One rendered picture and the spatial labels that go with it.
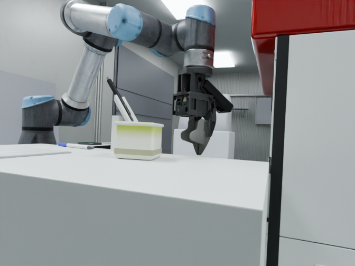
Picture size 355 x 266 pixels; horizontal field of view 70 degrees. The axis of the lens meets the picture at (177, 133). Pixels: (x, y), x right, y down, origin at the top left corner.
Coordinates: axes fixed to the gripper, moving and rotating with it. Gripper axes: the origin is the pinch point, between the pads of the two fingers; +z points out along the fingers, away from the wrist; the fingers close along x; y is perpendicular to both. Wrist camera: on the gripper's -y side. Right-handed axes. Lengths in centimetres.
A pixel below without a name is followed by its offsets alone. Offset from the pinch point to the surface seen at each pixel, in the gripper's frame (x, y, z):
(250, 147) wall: -513, -663, 40
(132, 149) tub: 8.2, 23.0, -0.9
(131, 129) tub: 7.8, 23.3, -4.6
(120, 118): -6.7, 19.5, -7.0
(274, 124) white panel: 19.0, -2.7, -6.7
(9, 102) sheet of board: -276, 35, -27
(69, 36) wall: -353, -38, -138
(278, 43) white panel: 19.0, -2.7, -23.1
